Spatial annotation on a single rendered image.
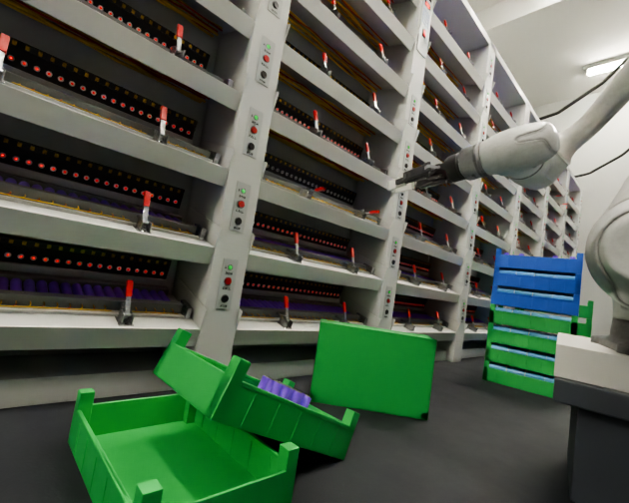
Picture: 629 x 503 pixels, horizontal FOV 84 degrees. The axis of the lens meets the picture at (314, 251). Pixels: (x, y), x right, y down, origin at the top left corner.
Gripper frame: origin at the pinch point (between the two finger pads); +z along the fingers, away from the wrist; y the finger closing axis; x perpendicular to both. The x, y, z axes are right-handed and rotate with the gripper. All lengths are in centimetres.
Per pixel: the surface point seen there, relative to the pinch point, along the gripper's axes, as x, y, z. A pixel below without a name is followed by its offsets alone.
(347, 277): -28.2, -2.0, 20.1
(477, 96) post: 80, 90, 10
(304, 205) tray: -9.2, -25.7, 16.0
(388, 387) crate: -58, -12, -4
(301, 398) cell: -58, -40, -3
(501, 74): 108, 120, 7
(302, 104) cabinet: 33.9, -17.4, 29.2
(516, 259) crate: -16, 70, -9
